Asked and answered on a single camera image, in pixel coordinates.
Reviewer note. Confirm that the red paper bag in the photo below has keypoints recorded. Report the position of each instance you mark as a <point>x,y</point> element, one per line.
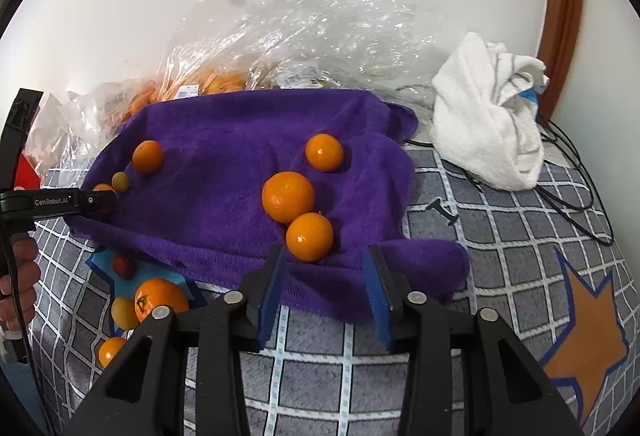
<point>25,175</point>

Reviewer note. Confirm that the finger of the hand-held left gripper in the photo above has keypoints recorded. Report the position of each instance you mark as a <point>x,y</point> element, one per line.
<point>100,202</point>
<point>17,136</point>

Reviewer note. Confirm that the purple towel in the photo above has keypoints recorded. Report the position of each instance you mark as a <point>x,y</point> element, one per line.
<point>225,156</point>

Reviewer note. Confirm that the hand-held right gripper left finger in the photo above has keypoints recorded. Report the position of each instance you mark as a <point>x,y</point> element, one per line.
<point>272,296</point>

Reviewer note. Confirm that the grey checked bedsheet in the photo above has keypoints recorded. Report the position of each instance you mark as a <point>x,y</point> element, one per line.
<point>325,386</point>

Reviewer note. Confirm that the clear plastic bag of oranges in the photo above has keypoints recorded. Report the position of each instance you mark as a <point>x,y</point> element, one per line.
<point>200,83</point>

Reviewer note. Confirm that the mandarin orange with dark mark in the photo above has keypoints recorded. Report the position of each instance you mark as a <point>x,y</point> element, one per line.
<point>162,298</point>

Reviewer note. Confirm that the blue box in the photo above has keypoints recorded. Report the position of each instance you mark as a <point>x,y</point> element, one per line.
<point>530,98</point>

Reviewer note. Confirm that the crumpled clear plastic bag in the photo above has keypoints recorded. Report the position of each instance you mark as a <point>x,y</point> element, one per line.
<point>325,26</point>

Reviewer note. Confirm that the person's left hand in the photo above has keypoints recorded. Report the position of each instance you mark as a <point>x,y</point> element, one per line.
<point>26,268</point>

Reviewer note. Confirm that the small yellow-green fruit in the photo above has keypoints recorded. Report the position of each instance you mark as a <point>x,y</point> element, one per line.
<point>120,181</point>
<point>123,313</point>

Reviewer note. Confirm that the white cloth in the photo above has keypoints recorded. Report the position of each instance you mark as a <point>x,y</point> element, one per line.
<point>475,116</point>

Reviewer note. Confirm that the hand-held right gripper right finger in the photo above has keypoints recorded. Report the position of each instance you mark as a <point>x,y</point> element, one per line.
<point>377,296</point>

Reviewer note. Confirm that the brown wooden door frame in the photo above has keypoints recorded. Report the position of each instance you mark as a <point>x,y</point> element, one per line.
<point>562,16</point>

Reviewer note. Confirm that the small red fruit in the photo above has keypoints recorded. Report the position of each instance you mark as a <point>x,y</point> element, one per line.
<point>123,266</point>

